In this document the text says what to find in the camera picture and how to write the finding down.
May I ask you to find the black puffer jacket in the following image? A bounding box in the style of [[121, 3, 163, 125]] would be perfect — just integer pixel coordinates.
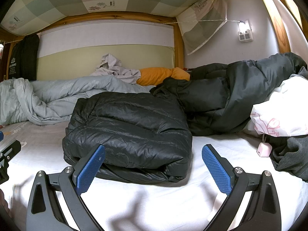
[[62, 91, 193, 183]]

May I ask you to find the dark grey sweater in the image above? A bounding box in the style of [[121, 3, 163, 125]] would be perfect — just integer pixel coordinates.
[[269, 135, 308, 182]]

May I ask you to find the white plastic bag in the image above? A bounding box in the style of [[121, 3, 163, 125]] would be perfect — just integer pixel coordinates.
[[250, 77, 308, 137]]

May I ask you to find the wooden bed frame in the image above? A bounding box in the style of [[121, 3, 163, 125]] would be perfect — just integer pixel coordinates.
[[0, 0, 299, 70]]

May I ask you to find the yellow pillow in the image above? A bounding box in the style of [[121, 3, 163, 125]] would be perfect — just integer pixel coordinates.
[[136, 67, 190, 86]]

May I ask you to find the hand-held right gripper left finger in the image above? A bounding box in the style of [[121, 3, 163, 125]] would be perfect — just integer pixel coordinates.
[[26, 144, 106, 231]]

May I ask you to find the crumpled pale garment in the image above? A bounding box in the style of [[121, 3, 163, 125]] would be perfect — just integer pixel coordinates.
[[93, 53, 141, 85]]

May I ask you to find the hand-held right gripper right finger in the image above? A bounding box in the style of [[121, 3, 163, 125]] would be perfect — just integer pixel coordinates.
[[201, 144, 282, 231]]

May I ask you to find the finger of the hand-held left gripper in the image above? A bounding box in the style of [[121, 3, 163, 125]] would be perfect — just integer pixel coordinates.
[[0, 131, 22, 167]]

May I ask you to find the black hanging garment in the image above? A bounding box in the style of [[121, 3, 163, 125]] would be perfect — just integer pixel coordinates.
[[8, 34, 40, 81]]

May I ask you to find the light grey duvet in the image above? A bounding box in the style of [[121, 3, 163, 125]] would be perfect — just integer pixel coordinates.
[[0, 74, 157, 126]]

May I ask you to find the dark grey coat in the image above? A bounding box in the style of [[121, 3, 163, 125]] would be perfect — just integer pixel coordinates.
[[149, 52, 307, 136]]

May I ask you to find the pink charger cube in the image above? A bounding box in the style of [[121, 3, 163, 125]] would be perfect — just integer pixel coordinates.
[[257, 142, 272, 158]]

